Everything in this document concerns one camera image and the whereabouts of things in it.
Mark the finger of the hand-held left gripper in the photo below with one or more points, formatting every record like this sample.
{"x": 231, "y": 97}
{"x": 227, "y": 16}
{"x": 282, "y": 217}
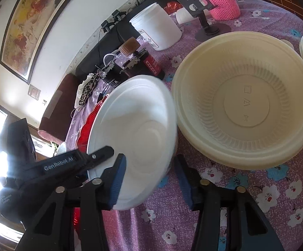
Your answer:
{"x": 101, "y": 153}

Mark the white plastic jar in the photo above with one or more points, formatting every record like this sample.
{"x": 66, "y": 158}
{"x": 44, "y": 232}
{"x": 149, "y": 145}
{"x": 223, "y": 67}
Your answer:
{"x": 156, "y": 28}

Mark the purple floral tablecloth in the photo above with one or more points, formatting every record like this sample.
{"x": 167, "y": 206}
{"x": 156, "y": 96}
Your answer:
{"x": 245, "y": 188}

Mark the framed painting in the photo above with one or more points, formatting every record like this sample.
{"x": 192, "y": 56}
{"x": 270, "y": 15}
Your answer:
{"x": 34, "y": 23}

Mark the white dish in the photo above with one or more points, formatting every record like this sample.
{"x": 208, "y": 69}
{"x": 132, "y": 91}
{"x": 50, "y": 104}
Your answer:
{"x": 62, "y": 149}

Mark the dark red chair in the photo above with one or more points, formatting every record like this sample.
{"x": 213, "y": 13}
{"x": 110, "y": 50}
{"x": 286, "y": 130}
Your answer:
{"x": 57, "y": 109}

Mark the wall switch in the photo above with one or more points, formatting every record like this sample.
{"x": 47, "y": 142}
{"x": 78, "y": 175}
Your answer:
{"x": 34, "y": 92}

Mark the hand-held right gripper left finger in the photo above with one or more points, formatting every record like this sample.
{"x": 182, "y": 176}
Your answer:
{"x": 118, "y": 180}

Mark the stack of red plates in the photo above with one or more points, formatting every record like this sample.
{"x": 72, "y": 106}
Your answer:
{"x": 88, "y": 125}

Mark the red wrapper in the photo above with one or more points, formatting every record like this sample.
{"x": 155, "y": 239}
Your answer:
{"x": 171, "y": 6}

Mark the black sofa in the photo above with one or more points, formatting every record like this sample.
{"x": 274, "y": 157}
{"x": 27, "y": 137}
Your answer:
{"x": 101, "y": 47}

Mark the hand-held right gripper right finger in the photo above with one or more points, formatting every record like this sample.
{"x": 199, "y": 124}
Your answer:
{"x": 184, "y": 185}

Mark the glass bottle with cork lid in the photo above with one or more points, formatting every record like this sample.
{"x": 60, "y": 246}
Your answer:
{"x": 129, "y": 45}

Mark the white paper cup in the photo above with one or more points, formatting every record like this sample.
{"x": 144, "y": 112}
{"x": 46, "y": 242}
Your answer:
{"x": 184, "y": 15}

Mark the leopard print cloth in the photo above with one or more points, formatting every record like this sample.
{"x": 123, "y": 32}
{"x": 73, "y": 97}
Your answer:
{"x": 87, "y": 89}

